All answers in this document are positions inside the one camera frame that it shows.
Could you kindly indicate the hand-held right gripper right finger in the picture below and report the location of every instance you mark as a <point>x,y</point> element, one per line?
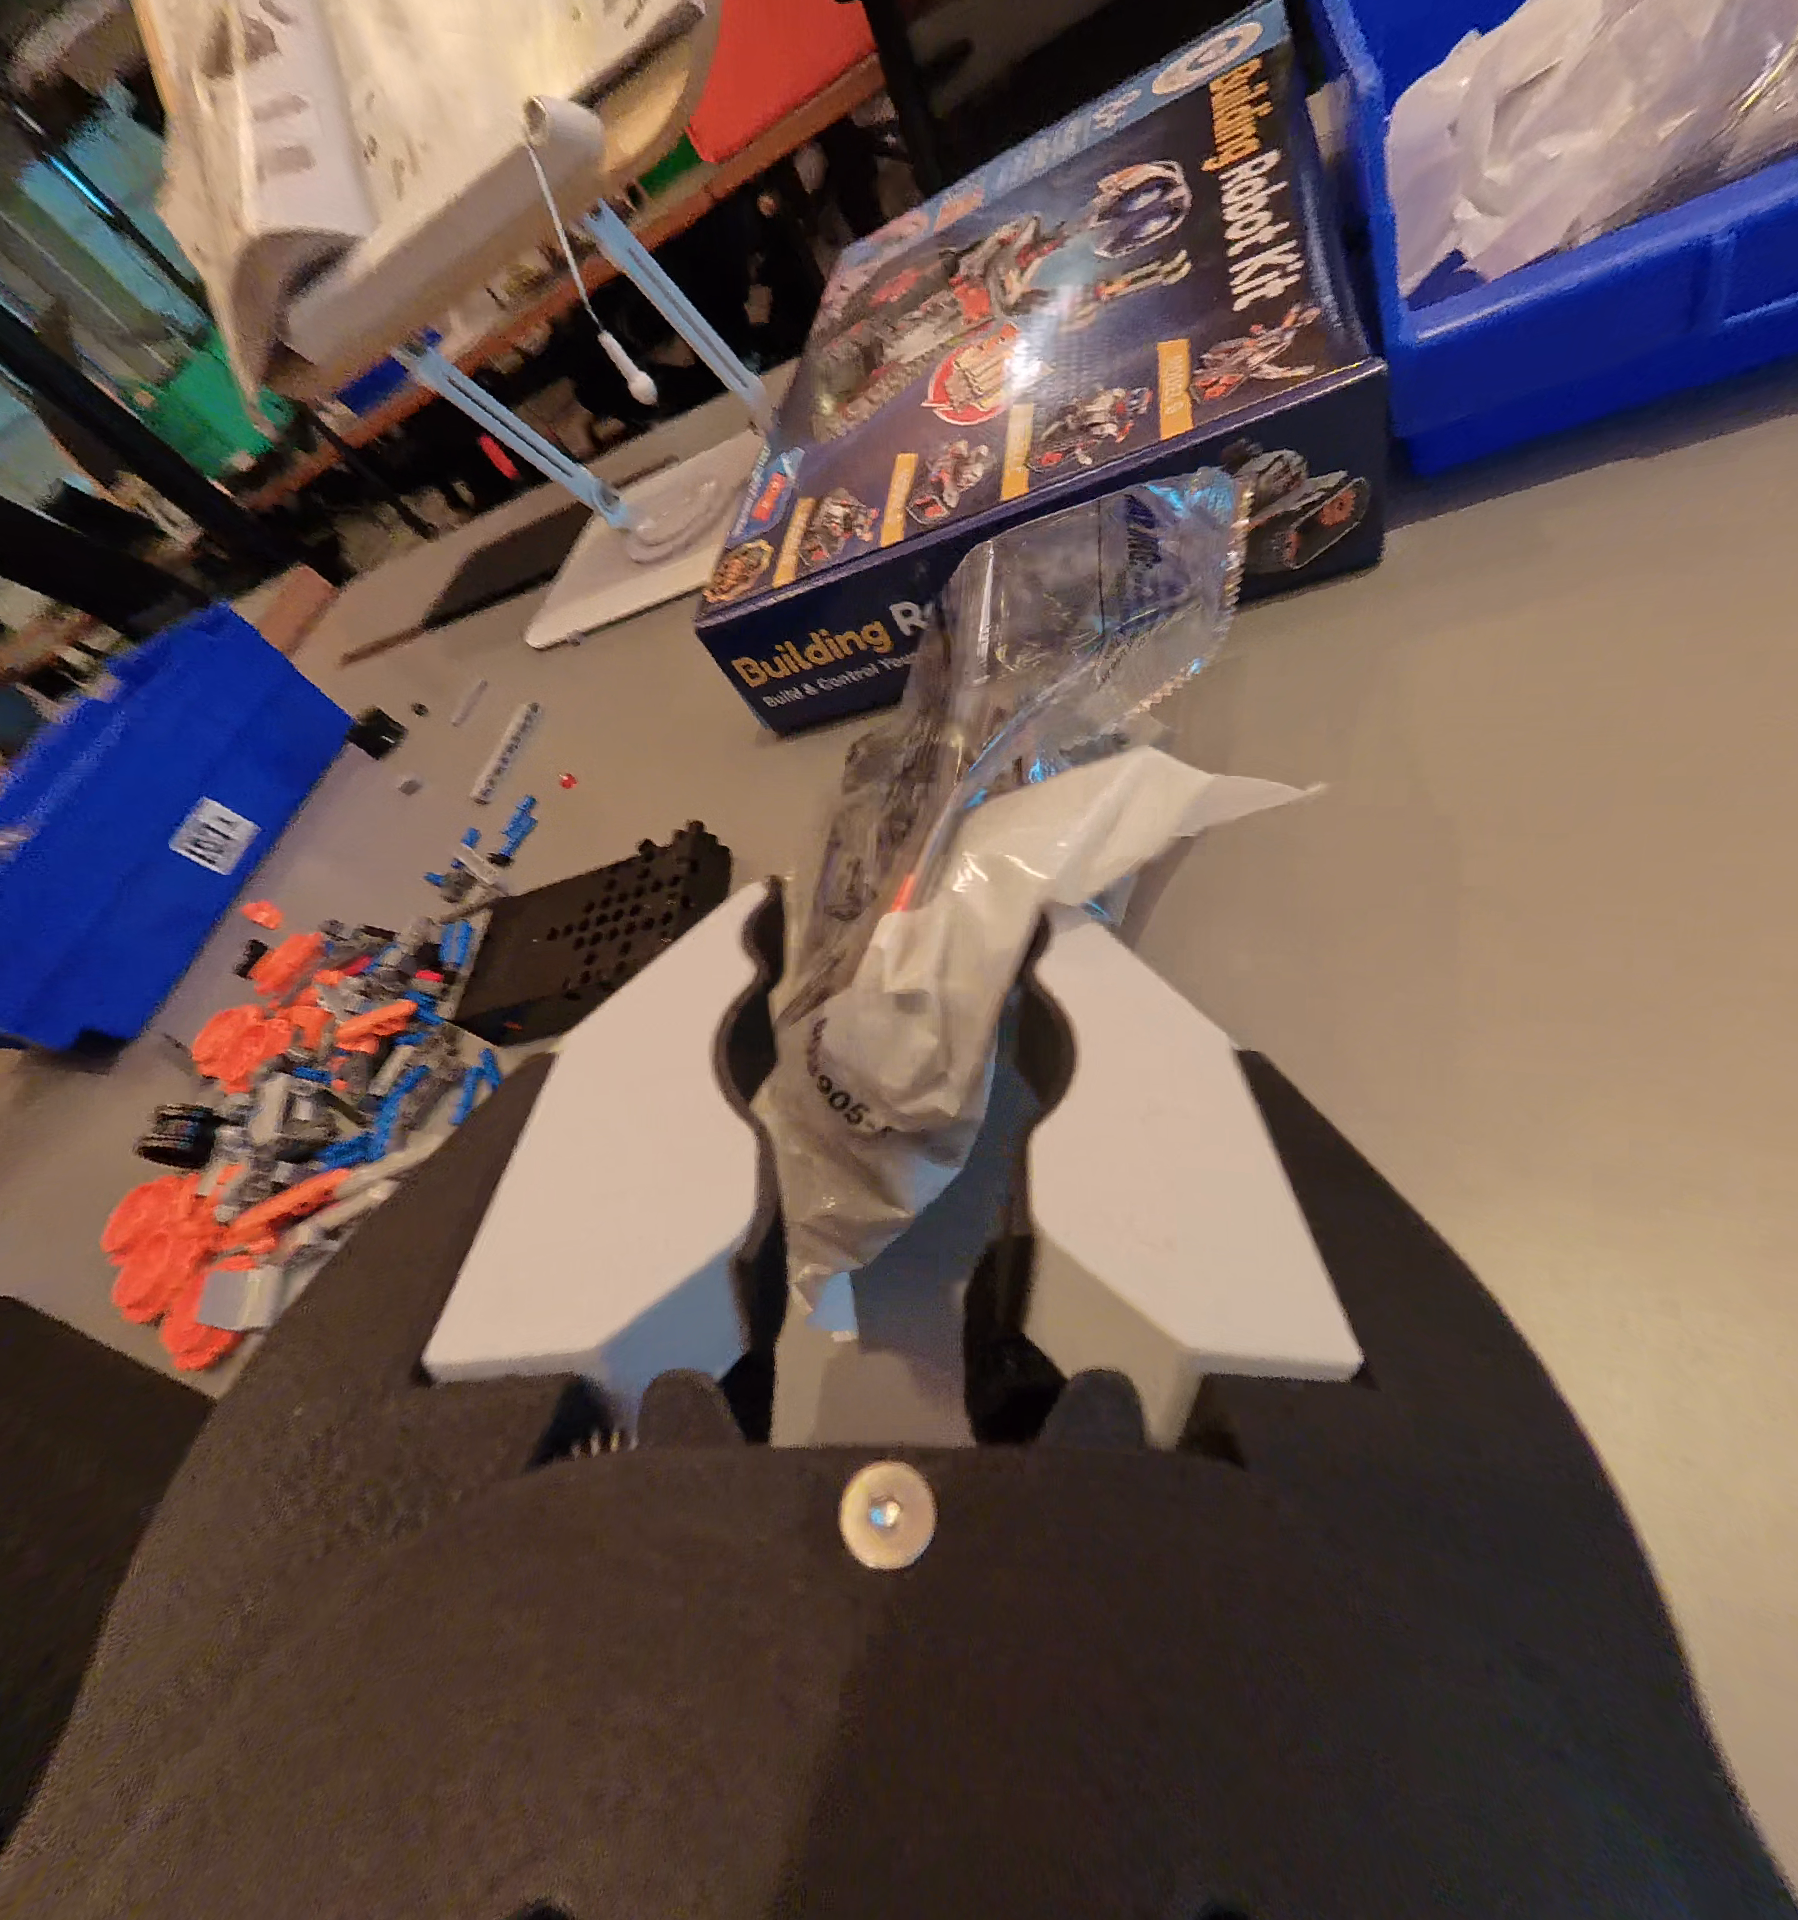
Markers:
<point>1184,1200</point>

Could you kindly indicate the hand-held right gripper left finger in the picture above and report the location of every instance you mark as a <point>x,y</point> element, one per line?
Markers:
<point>598,1200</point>

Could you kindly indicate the pile of small building pieces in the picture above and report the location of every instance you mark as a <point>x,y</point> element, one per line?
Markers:
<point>328,1080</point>

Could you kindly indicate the small white plastic bag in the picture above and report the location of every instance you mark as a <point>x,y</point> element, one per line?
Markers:
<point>898,1050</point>

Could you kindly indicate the blue labelled plastic bin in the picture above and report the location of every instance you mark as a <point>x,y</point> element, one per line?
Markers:
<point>88,901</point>

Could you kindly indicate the black plastic wheel rim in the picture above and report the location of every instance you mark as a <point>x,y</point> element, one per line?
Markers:
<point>179,1137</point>

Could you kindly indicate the set of orange toothed wheels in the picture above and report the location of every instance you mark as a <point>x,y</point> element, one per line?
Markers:
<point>165,1245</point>

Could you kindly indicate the light grey long beam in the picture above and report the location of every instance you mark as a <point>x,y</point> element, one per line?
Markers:
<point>505,751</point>

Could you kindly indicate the thin grey axle piece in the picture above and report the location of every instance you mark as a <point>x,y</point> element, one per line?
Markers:
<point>469,703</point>

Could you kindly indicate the small black connector piece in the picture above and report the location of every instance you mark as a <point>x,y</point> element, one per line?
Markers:
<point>378,731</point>

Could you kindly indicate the white and wood book stand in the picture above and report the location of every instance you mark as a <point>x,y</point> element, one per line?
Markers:
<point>659,540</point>

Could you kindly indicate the green plastic bin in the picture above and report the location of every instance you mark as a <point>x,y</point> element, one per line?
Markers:
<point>202,412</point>

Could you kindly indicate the blue cardboard toy box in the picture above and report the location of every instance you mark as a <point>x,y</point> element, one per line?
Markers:
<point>1064,301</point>

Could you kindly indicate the white instruction booklet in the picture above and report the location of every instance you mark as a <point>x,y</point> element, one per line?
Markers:
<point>285,150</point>

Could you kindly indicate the orange tote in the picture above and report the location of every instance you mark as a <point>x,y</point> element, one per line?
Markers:
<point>778,69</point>

